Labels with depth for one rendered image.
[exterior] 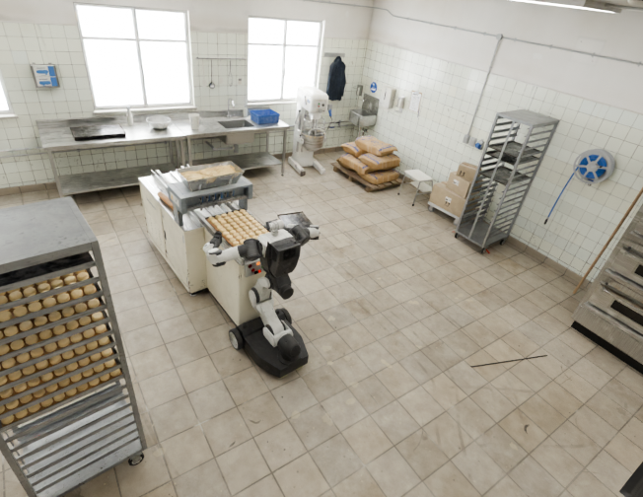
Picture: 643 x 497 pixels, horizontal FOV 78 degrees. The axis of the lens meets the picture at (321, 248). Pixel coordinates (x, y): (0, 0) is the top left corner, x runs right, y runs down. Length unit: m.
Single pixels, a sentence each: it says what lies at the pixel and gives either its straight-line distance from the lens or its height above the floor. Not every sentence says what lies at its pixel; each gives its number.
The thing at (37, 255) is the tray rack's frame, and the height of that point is 1.82.
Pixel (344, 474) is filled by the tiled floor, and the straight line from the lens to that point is 3.26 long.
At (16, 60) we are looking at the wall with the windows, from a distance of 6.41.
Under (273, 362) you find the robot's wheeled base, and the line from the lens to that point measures 3.53.
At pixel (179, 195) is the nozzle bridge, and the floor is 1.18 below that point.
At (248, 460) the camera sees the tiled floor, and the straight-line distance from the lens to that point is 3.26.
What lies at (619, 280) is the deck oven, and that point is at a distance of 4.82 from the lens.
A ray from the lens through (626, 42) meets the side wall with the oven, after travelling 5.77.
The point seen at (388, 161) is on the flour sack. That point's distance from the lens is 6.95.
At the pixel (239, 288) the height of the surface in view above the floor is 0.58.
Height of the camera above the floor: 2.88
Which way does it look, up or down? 34 degrees down
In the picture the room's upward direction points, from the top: 8 degrees clockwise
